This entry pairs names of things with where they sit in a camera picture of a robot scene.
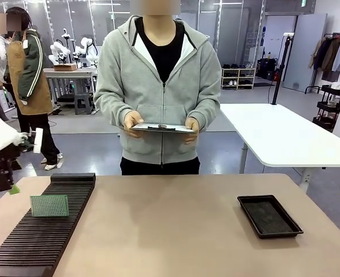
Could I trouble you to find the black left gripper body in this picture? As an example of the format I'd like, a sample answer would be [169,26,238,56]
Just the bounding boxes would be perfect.
[0,144,23,171]

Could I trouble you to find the green perforated PCB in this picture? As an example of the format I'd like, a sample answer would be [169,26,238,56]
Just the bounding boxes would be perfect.
[29,195,70,218]

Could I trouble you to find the grey clipboard with paper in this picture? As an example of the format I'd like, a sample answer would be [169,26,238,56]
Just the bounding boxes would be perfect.
[128,123,196,134]

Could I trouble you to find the person's left forearm grey sleeve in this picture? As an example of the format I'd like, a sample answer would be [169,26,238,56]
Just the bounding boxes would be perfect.
[188,93,222,133]

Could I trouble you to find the person's right forearm grey sleeve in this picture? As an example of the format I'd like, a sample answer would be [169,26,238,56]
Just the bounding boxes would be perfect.
[94,91,137,128]

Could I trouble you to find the black slotted PCB rack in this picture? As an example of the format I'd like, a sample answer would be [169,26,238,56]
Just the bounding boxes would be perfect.
[0,172,97,277]

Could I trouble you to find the person's right hand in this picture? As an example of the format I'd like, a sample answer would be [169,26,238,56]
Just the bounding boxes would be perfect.
[123,110,145,139]

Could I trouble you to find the person's left hand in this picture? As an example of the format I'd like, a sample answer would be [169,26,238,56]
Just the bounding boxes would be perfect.
[184,117,200,145]

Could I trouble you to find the person with brown apron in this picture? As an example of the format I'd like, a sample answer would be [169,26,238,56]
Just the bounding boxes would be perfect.
[2,6,64,171]

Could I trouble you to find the grey plastic step stool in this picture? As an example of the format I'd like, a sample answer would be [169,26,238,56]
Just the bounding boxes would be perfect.
[73,92,94,116]

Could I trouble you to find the grey background workbench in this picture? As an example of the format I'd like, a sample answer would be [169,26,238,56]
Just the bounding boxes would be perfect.
[43,67,99,114]

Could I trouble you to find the brown cardboard box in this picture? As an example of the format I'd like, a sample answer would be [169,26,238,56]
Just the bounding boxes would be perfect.
[53,63,78,72]

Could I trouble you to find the person in grey hoodie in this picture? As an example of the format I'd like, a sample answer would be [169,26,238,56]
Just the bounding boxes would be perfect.
[93,0,223,176]

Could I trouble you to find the wooden shoe rack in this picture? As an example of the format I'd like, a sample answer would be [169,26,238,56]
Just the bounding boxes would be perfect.
[221,67,257,91]

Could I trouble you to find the black shallow plastic tray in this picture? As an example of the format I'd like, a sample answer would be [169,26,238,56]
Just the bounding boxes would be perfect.
[237,194,304,239]

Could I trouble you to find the white side table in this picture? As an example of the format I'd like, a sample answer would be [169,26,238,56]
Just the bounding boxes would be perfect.
[219,103,340,192]

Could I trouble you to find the grey partition panel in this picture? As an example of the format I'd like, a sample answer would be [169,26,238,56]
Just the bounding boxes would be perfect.
[282,13,328,93]

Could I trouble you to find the black utility cart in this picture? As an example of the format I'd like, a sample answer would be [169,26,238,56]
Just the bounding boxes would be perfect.
[312,84,340,132]

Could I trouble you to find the clothes rack with coats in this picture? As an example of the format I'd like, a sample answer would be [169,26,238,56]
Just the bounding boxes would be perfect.
[304,32,340,95]

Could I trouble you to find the black camera pole stand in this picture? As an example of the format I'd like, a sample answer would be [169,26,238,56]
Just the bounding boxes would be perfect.
[270,32,295,106]

